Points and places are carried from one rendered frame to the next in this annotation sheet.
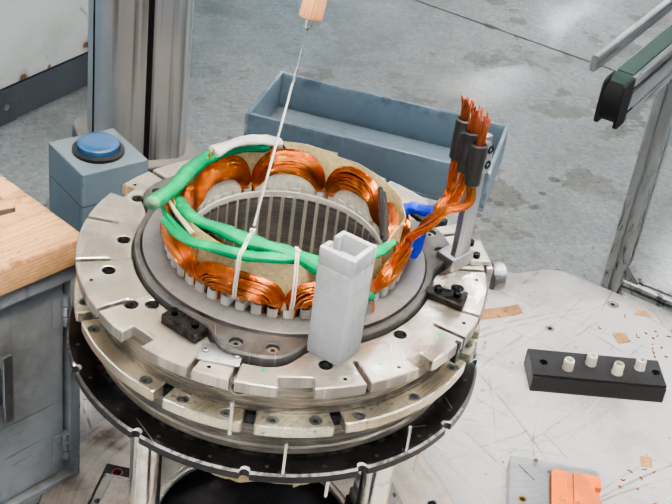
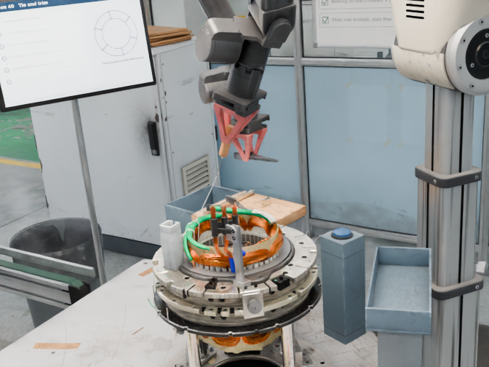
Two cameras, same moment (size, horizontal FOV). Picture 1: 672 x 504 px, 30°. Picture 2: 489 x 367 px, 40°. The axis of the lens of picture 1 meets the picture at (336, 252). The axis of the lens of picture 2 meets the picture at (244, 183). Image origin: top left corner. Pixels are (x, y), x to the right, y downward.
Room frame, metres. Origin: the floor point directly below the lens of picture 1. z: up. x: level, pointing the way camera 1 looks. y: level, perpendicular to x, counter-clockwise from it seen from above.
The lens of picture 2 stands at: (0.94, -1.15, 1.66)
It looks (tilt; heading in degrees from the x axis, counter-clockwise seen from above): 19 degrees down; 94
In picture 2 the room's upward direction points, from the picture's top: 5 degrees counter-clockwise
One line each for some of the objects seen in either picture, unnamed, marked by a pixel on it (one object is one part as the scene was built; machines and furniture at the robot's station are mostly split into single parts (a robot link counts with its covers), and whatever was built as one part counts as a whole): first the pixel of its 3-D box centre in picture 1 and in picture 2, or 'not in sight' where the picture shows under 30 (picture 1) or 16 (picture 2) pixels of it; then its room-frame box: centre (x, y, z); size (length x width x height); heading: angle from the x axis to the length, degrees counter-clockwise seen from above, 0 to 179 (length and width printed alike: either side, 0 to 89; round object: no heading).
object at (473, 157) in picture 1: (468, 150); (225, 225); (0.82, -0.09, 1.21); 0.04 x 0.04 x 0.03; 57
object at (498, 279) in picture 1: (496, 275); (255, 306); (0.86, -0.13, 1.07); 0.03 x 0.01 x 0.03; 15
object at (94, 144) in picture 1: (98, 144); (342, 232); (1.04, 0.24, 1.04); 0.04 x 0.04 x 0.01
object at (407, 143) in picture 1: (361, 237); (400, 342); (1.12, -0.02, 0.92); 0.25 x 0.11 x 0.28; 78
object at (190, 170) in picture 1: (205, 168); (243, 212); (0.83, 0.11, 1.15); 0.15 x 0.04 x 0.02; 147
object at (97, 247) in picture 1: (283, 260); (234, 255); (0.81, 0.04, 1.09); 0.32 x 0.32 x 0.01
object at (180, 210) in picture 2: not in sight; (208, 249); (0.71, 0.44, 0.92); 0.17 x 0.11 x 0.28; 51
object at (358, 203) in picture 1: (355, 202); not in sight; (0.87, -0.01, 1.12); 0.05 x 0.01 x 0.02; 57
